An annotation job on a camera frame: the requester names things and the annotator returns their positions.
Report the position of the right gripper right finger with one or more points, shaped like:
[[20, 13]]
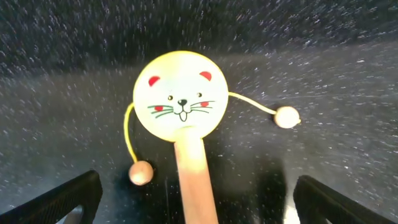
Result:
[[326, 202]]

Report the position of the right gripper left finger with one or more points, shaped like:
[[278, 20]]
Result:
[[62, 199]]

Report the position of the cat face rattle drum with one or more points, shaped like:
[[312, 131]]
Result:
[[182, 93]]

